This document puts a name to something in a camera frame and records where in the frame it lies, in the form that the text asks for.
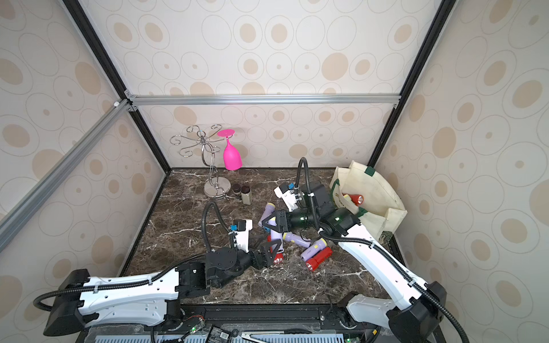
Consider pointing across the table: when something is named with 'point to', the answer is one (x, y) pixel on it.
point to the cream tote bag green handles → (376, 202)
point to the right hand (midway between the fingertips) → (275, 220)
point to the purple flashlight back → (269, 208)
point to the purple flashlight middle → (292, 236)
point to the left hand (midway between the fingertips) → (280, 243)
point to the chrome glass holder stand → (214, 186)
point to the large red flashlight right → (314, 262)
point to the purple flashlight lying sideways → (275, 235)
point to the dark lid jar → (236, 189)
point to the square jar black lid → (246, 194)
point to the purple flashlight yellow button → (319, 245)
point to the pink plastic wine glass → (231, 156)
